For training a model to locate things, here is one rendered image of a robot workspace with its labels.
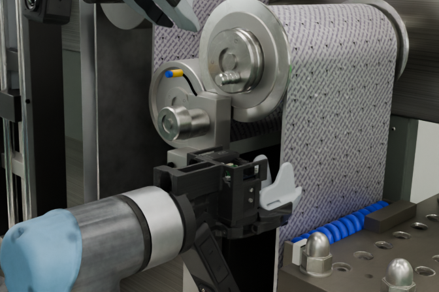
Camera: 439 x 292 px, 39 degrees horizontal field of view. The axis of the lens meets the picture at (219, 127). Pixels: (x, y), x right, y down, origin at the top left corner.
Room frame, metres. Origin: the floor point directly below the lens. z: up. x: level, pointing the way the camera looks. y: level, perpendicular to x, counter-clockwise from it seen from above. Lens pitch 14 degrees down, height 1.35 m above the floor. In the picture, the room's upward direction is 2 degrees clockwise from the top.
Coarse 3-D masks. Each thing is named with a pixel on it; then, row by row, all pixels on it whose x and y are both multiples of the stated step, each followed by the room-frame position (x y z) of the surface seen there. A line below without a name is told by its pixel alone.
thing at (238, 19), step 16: (224, 16) 0.75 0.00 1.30; (240, 16) 0.73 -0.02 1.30; (256, 16) 0.71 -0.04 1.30; (256, 32) 0.71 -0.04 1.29; (208, 48) 0.76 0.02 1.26; (272, 48) 0.69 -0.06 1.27; (272, 64) 0.69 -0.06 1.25; (272, 80) 0.69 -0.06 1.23; (240, 96) 0.72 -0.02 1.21; (256, 96) 0.71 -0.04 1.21
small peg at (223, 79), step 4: (232, 72) 0.70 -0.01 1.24; (216, 76) 0.69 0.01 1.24; (220, 76) 0.68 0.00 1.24; (224, 76) 0.68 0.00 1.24; (228, 76) 0.69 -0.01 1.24; (232, 76) 0.69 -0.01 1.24; (236, 76) 0.70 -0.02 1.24; (216, 80) 0.69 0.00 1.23; (220, 80) 0.68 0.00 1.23; (224, 80) 0.68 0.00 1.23; (228, 80) 0.69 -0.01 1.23; (232, 80) 0.69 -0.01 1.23; (236, 80) 0.70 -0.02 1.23; (220, 84) 0.68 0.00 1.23; (224, 84) 0.69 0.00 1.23; (228, 84) 0.69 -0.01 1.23
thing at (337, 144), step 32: (320, 96) 0.74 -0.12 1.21; (352, 96) 0.79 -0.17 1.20; (384, 96) 0.85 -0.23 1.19; (288, 128) 0.70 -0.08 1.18; (320, 128) 0.74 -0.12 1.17; (352, 128) 0.79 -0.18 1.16; (384, 128) 0.85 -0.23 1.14; (288, 160) 0.70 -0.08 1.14; (320, 160) 0.75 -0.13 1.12; (352, 160) 0.80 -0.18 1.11; (384, 160) 0.86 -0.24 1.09; (320, 192) 0.75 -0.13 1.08; (352, 192) 0.80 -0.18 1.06; (288, 224) 0.71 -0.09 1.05; (320, 224) 0.75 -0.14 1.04
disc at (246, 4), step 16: (240, 0) 0.73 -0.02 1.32; (256, 0) 0.72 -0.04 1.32; (272, 16) 0.70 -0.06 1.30; (208, 32) 0.77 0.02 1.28; (272, 32) 0.70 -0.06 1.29; (288, 48) 0.68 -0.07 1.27; (288, 64) 0.68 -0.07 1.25; (208, 80) 0.77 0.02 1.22; (288, 80) 0.68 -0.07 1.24; (272, 96) 0.69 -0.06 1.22; (240, 112) 0.73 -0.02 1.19; (256, 112) 0.71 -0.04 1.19
